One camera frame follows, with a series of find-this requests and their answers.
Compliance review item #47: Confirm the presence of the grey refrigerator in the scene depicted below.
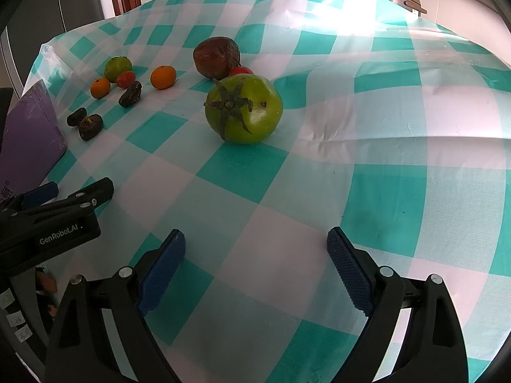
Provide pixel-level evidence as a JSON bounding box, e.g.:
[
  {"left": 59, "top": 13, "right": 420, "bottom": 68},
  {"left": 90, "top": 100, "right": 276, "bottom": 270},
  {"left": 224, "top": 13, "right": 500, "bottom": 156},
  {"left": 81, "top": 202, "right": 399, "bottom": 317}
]
[{"left": 0, "top": 0, "right": 108, "bottom": 100}]

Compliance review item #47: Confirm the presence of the brown round fruit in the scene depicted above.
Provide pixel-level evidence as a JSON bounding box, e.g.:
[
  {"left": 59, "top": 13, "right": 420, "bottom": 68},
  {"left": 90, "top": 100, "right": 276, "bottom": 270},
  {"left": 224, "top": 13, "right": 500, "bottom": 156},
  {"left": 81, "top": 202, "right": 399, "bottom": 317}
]
[{"left": 193, "top": 37, "right": 241, "bottom": 79}]

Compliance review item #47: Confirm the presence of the brown dried date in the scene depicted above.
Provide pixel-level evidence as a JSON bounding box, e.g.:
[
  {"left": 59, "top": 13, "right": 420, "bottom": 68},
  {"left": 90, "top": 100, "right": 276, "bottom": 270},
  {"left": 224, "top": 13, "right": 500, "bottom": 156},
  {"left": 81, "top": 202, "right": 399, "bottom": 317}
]
[
  {"left": 119, "top": 80, "right": 143, "bottom": 108},
  {"left": 66, "top": 108, "right": 87, "bottom": 127},
  {"left": 79, "top": 114, "right": 104, "bottom": 141}
]

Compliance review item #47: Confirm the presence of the large green tomato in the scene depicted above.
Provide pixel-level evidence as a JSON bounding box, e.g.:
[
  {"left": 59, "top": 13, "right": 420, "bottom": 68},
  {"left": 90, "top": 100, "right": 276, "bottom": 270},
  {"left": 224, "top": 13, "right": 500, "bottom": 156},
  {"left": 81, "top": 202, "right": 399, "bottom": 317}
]
[{"left": 203, "top": 75, "right": 284, "bottom": 145}]

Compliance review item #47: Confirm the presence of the green white checked tablecloth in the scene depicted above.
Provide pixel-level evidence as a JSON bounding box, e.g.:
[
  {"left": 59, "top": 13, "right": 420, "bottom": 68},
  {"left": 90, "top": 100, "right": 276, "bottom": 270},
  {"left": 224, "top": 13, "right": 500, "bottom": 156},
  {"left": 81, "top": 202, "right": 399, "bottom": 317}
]
[{"left": 22, "top": 0, "right": 511, "bottom": 383}]

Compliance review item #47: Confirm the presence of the small green tomato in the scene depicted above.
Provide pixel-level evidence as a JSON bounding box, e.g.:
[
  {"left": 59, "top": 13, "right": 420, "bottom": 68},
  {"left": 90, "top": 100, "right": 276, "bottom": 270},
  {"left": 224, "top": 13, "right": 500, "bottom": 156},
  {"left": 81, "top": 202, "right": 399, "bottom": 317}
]
[{"left": 104, "top": 56, "right": 133, "bottom": 84}]

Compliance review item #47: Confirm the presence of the small orange mandarin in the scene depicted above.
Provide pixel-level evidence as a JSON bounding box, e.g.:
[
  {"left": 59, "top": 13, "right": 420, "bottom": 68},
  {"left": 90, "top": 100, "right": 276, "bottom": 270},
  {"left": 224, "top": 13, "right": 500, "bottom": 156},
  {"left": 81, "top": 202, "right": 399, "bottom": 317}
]
[{"left": 90, "top": 78, "right": 111, "bottom": 99}]

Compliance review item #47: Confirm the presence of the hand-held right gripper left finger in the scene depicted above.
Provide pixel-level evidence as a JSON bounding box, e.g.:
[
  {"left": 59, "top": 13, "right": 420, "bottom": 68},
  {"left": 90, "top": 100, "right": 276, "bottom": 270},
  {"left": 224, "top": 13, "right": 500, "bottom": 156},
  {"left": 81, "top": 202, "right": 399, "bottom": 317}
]
[{"left": 43, "top": 229, "right": 187, "bottom": 383}]

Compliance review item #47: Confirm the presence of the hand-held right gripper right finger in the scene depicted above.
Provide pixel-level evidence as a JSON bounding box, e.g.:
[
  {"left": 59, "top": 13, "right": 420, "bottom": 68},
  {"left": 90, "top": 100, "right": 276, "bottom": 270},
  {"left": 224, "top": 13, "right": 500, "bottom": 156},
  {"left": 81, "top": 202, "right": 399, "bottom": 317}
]
[{"left": 326, "top": 227, "right": 469, "bottom": 383}]

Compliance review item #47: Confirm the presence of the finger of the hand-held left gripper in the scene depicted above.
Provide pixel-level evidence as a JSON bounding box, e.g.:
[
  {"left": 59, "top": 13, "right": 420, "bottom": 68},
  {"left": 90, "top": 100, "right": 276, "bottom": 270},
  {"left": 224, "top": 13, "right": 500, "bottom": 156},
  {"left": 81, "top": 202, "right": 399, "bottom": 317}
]
[
  {"left": 0, "top": 181, "right": 60, "bottom": 213},
  {"left": 18, "top": 177, "right": 115, "bottom": 224}
]

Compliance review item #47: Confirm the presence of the large orange mandarin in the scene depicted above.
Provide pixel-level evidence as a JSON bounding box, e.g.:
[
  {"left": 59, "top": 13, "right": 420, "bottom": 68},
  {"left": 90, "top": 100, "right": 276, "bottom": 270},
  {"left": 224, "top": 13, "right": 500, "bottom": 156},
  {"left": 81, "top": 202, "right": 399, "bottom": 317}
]
[{"left": 150, "top": 65, "right": 177, "bottom": 90}]

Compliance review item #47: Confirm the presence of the purple cardboard box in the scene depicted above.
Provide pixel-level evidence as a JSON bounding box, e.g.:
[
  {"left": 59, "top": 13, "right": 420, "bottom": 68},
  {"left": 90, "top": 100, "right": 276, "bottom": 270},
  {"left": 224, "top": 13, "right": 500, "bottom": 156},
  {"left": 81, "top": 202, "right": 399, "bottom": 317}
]
[{"left": 0, "top": 79, "right": 68, "bottom": 201}]

